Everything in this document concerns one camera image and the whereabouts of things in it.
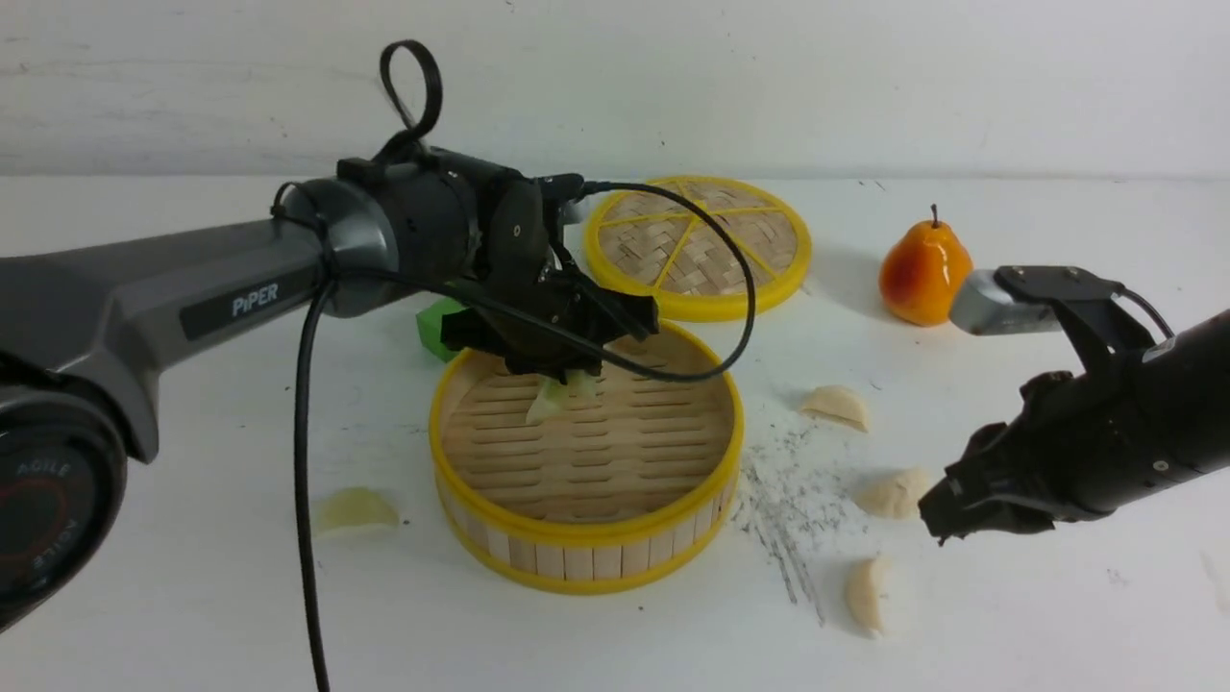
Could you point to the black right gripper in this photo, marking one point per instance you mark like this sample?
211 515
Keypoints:
1002 482

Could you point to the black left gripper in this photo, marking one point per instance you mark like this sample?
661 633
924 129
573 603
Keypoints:
541 307

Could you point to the green dumpling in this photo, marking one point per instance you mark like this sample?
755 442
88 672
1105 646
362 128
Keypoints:
550 399
353 508
581 384

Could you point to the white dumpling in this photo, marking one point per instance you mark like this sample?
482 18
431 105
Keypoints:
837 403
895 497
865 586

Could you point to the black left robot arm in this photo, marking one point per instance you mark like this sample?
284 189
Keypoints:
87 333

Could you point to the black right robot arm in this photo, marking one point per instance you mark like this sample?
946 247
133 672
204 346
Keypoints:
1083 446

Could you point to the woven bamboo steamer lid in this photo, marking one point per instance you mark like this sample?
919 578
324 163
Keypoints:
642 244

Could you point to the bamboo steamer tray yellow rim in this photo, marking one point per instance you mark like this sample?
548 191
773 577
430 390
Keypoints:
611 493

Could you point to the green foam cube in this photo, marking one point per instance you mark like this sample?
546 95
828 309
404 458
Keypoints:
429 323

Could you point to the orange toy pear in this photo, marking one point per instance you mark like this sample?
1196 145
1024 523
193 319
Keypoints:
921 275

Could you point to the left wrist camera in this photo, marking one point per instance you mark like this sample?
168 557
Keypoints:
563 198

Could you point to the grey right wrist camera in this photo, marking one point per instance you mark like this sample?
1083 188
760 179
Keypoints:
1044 298

